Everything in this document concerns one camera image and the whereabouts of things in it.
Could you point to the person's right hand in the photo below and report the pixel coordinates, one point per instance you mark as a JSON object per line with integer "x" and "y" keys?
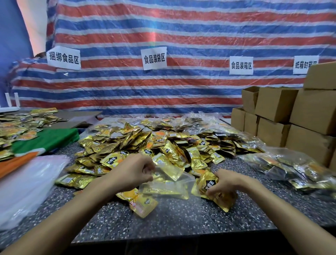
{"x": 229, "y": 182}

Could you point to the blue fabric sheet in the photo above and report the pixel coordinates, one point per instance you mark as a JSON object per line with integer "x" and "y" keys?
{"x": 11, "y": 34}

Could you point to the person's right forearm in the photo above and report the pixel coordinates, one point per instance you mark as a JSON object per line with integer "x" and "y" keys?
{"x": 286, "y": 218}

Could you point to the orange gold snack packet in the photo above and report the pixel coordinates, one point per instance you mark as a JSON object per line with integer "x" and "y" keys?
{"x": 128, "y": 195}

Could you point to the person's left fingers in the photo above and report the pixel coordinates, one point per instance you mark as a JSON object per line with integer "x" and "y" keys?
{"x": 150, "y": 169}

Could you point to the filled clear plastic bag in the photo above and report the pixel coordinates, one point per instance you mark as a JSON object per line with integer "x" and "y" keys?
{"x": 210, "y": 126}
{"x": 312, "y": 173}
{"x": 263, "y": 164}

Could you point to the green cloth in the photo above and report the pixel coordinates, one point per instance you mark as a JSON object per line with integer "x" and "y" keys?
{"x": 49, "y": 140}

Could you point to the red blue striped tarp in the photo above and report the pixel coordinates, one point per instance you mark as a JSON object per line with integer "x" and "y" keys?
{"x": 183, "y": 89}

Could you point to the white paper sign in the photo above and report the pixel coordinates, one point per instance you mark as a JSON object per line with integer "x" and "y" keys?
{"x": 63, "y": 58}
{"x": 304, "y": 64}
{"x": 241, "y": 65}
{"x": 154, "y": 58}

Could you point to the stack of clear plastic bags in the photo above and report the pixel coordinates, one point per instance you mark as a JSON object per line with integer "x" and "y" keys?
{"x": 26, "y": 189}

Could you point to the stack of cardboard boxes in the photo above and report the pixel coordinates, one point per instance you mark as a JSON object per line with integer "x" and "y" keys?
{"x": 312, "y": 113}

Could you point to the person's left forearm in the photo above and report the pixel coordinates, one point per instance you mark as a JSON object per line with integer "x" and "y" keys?
{"x": 65, "y": 218}

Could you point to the person's left hand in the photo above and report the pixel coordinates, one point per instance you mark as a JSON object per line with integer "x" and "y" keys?
{"x": 130, "y": 172}

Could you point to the person's right fingers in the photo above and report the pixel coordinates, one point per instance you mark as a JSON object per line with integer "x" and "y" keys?
{"x": 215, "y": 191}

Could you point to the pile of gold packets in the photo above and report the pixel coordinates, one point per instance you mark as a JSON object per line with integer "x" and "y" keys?
{"x": 136, "y": 147}
{"x": 19, "y": 128}

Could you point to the orange cloth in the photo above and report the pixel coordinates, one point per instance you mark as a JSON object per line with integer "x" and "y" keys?
{"x": 15, "y": 163}

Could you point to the clear plastic bag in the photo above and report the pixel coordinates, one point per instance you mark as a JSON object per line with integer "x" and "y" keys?
{"x": 263, "y": 164}
{"x": 172, "y": 184}
{"x": 312, "y": 173}
{"x": 210, "y": 126}

